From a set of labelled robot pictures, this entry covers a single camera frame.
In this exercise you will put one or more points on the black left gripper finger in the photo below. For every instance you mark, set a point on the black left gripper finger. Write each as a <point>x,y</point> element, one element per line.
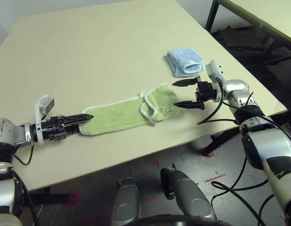
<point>72,129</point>
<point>77,118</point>

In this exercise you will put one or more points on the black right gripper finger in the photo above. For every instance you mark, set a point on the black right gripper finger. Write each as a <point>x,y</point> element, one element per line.
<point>190,105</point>
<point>185,82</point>

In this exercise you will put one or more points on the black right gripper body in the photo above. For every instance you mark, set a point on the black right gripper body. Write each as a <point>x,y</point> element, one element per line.
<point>205,91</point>

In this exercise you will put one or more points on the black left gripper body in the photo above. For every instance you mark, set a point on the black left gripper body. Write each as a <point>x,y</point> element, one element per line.
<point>53,129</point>

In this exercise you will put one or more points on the green towel white trim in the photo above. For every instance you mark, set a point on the green towel white trim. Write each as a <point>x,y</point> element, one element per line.
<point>117,115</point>

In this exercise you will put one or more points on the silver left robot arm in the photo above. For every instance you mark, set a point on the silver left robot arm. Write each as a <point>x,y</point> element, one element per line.
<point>3,131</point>

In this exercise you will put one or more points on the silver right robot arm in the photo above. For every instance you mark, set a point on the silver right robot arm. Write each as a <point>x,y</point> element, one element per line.
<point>272,141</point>

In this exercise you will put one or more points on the folded blue towel white trim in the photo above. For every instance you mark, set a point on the folded blue towel white trim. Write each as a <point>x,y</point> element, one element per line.
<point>183,57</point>

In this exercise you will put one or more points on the black table leg strut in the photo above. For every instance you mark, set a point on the black table leg strut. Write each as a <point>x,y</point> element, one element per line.
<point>220,141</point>

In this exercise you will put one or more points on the black table foot bar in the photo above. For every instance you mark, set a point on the black table foot bar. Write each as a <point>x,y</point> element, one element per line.
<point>48,197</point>

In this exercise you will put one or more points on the grey robot right leg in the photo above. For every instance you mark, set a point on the grey robot right leg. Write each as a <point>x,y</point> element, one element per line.
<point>190,195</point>

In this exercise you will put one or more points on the dark robot torso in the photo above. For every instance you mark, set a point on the dark robot torso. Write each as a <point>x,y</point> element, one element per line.
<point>178,221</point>

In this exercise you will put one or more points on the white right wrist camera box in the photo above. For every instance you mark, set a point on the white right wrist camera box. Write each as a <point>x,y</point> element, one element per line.
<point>213,68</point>

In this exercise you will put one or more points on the beige table black frame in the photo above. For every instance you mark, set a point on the beige table black frame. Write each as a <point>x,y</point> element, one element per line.
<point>253,16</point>

